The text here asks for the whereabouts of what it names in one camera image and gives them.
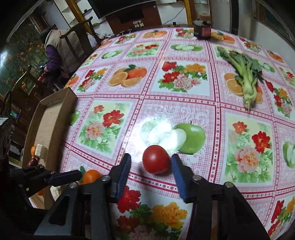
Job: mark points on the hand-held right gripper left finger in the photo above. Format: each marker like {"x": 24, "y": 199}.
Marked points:
{"x": 121, "y": 177}

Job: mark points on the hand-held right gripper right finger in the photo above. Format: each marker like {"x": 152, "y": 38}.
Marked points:
{"x": 181, "y": 180}

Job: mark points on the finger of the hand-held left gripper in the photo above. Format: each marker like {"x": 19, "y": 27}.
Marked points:
{"x": 66, "y": 178}
{"x": 34, "y": 170}

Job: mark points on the large red jujube date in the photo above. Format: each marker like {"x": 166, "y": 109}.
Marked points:
{"x": 32, "y": 162}

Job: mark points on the orange tangerine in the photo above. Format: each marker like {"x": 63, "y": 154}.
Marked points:
{"x": 91, "y": 176}
{"x": 33, "y": 150}
{"x": 40, "y": 192}

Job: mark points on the red tomato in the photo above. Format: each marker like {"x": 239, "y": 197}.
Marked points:
{"x": 156, "y": 159}

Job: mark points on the brown cardboard box tray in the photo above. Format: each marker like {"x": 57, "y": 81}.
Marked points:
{"x": 55, "y": 120}

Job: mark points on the fruit and flower printed tablecloth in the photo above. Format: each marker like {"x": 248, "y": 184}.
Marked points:
{"x": 184, "y": 115}

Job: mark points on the leafy green vegetable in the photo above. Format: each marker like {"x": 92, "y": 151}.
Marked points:
{"x": 244, "y": 73}

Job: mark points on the white plastic bag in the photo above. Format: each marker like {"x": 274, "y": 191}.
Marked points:
{"x": 91, "y": 39}

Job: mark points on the dark wooden chair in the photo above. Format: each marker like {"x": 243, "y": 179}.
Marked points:
{"x": 88, "y": 34}

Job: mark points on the dark glass jar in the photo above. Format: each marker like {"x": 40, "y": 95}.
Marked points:
{"x": 202, "y": 28}

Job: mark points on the white power strip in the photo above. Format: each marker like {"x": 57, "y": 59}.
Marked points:
{"x": 137, "y": 23}

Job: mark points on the brown wooden television cabinet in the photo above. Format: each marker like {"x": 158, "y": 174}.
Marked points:
{"x": 149, "y": 16}

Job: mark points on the black flat television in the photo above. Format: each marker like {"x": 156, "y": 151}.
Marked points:
{"x": 119, "y": 7}

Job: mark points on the floral printed wall panel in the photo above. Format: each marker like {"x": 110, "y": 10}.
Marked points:
{"x": 20, "y": 57}

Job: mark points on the white wall shelf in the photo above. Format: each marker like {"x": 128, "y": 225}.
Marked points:
{"x": 64, "y": 11}

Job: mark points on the yellow wooden post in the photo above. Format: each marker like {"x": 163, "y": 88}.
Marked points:
{"x": 79, "y": 11}
{"x": 190, "y": 10}

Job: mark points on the window with metal frame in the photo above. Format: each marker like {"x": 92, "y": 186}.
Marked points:
{"x": 276, "y": 23}

